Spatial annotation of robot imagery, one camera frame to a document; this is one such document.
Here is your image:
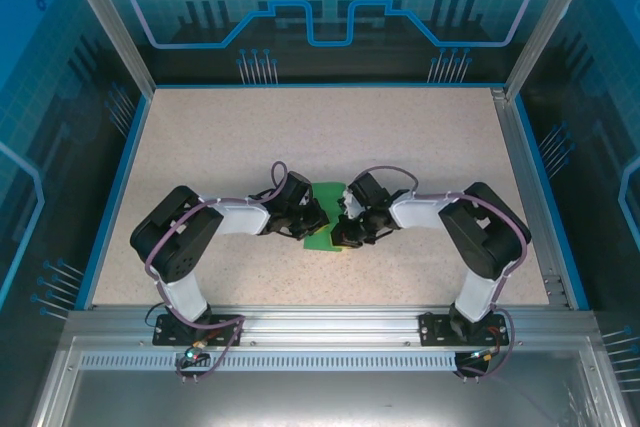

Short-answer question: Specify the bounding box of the thin black cable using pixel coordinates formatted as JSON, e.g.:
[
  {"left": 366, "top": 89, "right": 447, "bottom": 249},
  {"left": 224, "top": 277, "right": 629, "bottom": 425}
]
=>
[{"left": 144, "top": 301, "right": 169, "bottom": 331}]

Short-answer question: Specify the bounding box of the blue table edge strip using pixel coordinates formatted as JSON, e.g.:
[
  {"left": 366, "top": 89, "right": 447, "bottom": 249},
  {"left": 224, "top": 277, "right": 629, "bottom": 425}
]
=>
[
  {"left": 508, "top": 95, "right": 592, "bottom": 312},
  {"left": 73, "top": 93, "right": 154, "bottom": 312}
]

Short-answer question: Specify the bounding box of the slotted grey cable duct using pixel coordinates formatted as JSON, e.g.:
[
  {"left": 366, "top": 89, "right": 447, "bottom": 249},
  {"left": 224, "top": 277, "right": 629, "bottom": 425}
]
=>
[{"left": 78, "top": 351, "right": 464, "bottom": 374}]

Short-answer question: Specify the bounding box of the wide aluminium base rail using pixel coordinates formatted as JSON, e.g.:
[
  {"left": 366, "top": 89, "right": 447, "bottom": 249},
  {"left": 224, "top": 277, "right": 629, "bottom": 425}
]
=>
[{"left": 64, "top": 304, "right": 599, "bottom": 349}]

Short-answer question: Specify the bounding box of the connector with green LED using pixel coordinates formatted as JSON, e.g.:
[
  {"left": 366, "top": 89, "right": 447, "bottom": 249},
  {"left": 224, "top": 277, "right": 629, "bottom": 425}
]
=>
[
  {"left": 467, "top": 346, "right": 503, "bottom": 364},
  {"left": 180, "top": 339, "right": 211, "bottom": 367}
]

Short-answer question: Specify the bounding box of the aluminium corner post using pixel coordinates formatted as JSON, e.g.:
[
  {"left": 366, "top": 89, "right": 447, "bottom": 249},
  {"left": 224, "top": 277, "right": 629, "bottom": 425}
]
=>
[
  {"left": 54, "top": 0, "right": 156, "bottom": 98},
  {"left": 503, "top": 0, "right": 606, "bottom": 101}
]

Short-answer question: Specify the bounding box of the steel tray with aluminium frame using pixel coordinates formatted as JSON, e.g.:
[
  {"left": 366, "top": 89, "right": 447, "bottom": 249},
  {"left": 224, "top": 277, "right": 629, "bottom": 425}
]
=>
[{"left": 30, "top": 335, "right": 634, "bottom": 427}]

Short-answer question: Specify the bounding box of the green paper sheet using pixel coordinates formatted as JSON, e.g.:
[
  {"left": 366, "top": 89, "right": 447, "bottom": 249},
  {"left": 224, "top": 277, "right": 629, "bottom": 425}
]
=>
[{"left": 301, "top": 180, "right": 347, "bottom": 252}]

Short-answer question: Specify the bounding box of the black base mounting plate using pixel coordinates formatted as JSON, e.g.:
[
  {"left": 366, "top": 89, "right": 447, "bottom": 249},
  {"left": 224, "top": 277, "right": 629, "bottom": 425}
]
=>
[
  {"left": 417, "top": 311, "right": 507, "bottom": 348},
  {"left": 152, "top": 313, "right": 245, "bottom": 348}
]

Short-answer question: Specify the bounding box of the aluminium side rail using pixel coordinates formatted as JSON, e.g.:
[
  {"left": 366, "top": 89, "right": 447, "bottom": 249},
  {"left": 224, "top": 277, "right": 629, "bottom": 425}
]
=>
[{"left": 491, "top": 88, "right": 575, "bottom": 309}]

